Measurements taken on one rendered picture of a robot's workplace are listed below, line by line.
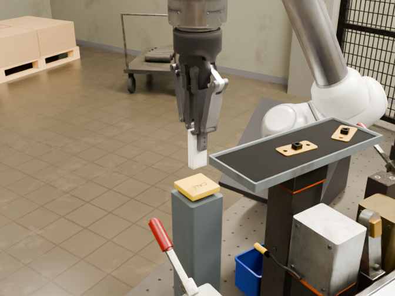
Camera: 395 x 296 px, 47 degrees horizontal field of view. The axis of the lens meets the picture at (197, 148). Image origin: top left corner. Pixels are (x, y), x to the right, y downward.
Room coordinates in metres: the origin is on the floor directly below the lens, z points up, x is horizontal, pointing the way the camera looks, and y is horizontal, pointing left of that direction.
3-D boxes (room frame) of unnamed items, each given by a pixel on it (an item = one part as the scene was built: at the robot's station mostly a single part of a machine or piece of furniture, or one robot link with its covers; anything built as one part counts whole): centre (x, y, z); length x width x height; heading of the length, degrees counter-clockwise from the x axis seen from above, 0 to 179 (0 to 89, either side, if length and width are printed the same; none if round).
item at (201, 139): (0.68, -0.01, 1.26); 0.03 x 0.01 x 0.05; 35
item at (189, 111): (0.71, 0.01, 1.32); 0.04 x 0.01 x 0.11; 125
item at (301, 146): (0.84, -0.20, 1.17); 0.08 x 0.04 x 0.01; 119
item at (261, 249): (0.69, -0.15, 1.00); 0.12 x 0.01 x 0.01; 35
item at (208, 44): (0.70, 0.00, 1.39); 0.08 x 0.07 x 0.09; 35
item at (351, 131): (0.92, -0.32, 1.17); 0.08 x 0.04 x 0.01; 149
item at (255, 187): (0.85, -0.21, 1.16); 0.37 x 0.14 x 0.02; 125
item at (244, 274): (0.95, -0.17, 0.74); 0.11 x 0.10 x 0.09; 125
